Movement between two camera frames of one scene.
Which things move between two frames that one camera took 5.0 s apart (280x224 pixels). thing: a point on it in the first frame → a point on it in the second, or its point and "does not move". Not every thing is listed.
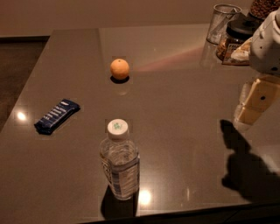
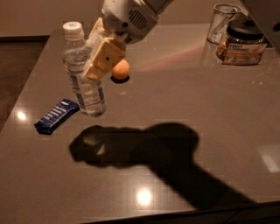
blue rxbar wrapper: (49, 123) does not move
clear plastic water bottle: (120, 159) → (88, 91)
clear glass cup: (220, 15) does not move
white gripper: (266, 49) → (126, 15)
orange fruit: (119, 68) does not move
